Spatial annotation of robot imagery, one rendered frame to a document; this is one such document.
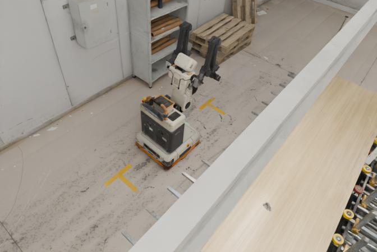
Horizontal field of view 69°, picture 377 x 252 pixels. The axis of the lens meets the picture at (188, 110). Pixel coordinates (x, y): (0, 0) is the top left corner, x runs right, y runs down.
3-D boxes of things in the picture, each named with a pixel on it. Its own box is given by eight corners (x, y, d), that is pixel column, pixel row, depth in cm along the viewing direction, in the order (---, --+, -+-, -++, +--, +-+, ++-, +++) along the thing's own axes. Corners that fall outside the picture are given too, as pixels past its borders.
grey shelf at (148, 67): (132, 77, 491) (125, -12, 384) (166, 58, 544) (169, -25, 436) (150, 88, 473) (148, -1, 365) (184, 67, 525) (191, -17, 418)
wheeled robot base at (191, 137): (167, 173, 351) (168, 161, 333) (134, 145, 378) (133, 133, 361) (200, 143, 390) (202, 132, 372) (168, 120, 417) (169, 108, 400)
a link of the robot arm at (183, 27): (178, 22, 305) (185, 25, 301) (185, 20, 314) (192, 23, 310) (171, 58, 330) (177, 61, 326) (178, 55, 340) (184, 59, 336)
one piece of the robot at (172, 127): (169, 161, 348) (171, 114, 290) (140, 137, 371) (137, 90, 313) (187, 146, 367) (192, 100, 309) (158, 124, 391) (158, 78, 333)
